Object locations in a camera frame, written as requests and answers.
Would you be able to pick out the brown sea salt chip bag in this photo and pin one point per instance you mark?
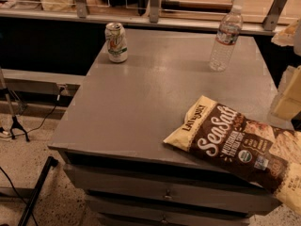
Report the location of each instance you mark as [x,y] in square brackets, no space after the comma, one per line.
[254,151]

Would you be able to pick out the white green 7up can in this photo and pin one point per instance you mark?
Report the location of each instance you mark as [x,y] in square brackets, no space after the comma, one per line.
[116,42]

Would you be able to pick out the clear plastic water bottle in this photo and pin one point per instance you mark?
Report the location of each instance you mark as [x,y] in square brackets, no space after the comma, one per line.
[225,39]

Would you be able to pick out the grey drawer cabinet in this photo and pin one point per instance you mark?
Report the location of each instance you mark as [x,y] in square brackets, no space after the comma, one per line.
[113,135]

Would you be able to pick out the black floor bar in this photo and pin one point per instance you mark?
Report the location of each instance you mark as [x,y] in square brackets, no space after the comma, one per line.
[28,196]

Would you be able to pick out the black tripod stand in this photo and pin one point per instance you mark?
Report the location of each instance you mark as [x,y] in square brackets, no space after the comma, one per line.
[15,123]

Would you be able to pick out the metal window rail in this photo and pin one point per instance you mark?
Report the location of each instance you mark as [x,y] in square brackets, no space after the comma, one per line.
[260,16]

